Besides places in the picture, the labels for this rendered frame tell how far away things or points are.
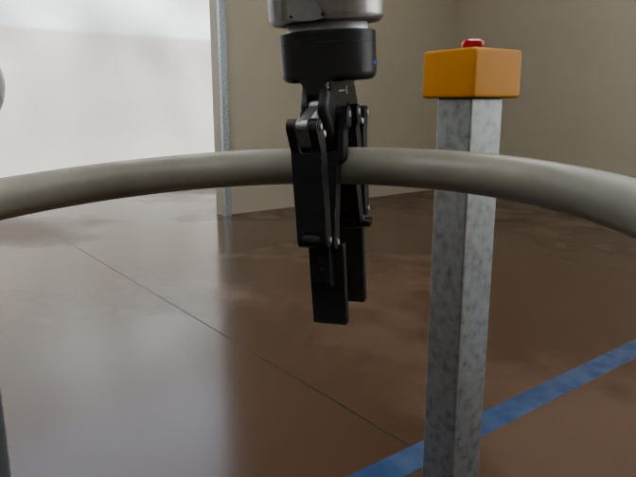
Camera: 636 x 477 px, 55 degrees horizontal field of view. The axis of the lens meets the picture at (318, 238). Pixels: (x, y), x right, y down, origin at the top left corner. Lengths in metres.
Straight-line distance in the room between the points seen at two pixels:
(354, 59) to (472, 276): 0.73
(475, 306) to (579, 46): 5.63
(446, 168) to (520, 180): 0.06
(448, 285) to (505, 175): 0.74
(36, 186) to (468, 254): 0.80
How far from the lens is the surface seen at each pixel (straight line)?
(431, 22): 7.29
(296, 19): 0.47
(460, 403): 1.22
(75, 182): 0.50
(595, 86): 6.56
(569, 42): 6.74
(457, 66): 1.07
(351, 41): 0.47
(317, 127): 0.44
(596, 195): 0.37
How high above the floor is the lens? 0.99
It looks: 12 degrees down
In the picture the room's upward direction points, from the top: straight up
